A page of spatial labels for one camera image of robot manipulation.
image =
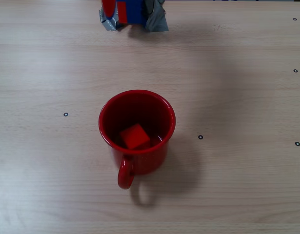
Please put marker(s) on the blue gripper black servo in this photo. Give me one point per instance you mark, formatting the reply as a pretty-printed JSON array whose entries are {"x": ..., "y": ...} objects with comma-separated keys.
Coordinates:
[{"x": 133, "y": 12}]

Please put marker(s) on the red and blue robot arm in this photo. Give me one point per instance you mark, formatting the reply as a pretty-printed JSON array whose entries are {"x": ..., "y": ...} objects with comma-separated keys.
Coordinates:
[{"x": 122, "y": 12}]

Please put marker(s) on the red enamel mug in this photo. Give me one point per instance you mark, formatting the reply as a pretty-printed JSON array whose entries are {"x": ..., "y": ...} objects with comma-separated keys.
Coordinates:
[{"x": 142, "y": 162}]

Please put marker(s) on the grey duct tape piece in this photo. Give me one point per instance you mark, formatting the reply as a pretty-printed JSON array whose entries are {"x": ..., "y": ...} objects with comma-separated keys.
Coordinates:
[
  {"x": 108, "y": 24},
  {"x": 158, "y": 20}
]

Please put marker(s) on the red cube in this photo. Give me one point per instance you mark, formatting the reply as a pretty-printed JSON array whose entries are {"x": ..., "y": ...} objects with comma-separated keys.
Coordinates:
[{"x": 135, "y": 136}]

